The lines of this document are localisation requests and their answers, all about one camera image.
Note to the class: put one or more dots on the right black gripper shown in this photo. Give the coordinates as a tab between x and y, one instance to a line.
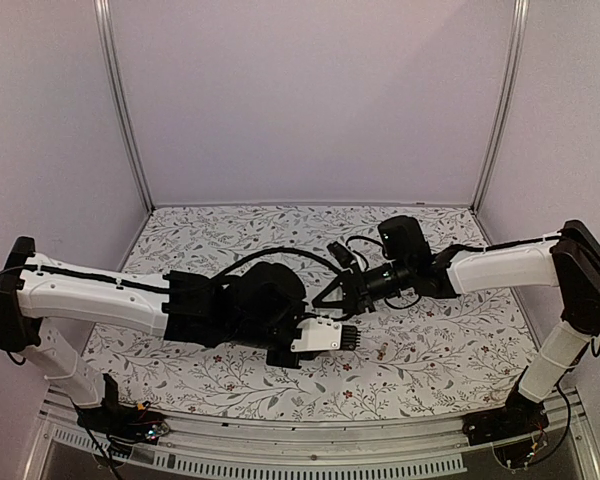
355	292

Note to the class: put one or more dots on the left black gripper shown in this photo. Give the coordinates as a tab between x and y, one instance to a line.
289	362

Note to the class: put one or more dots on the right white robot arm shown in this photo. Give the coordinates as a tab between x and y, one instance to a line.
568	259

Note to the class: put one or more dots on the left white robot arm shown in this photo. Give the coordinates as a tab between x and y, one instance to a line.
176	306

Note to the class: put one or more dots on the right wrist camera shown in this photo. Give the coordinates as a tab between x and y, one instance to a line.
342	255

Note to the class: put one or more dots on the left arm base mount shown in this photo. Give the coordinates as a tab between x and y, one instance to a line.
123	423

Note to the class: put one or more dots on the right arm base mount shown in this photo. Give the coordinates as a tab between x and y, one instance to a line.
518	416

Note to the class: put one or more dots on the front aluminium rail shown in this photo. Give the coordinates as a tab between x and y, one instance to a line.
205	447

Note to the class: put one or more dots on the right aluminium frame post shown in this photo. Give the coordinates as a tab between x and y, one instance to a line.
504	101

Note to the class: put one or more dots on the aluminium frame post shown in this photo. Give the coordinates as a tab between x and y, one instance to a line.
104	23
504	101

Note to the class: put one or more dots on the left aluminium frame post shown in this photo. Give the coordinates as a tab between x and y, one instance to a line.
104	23

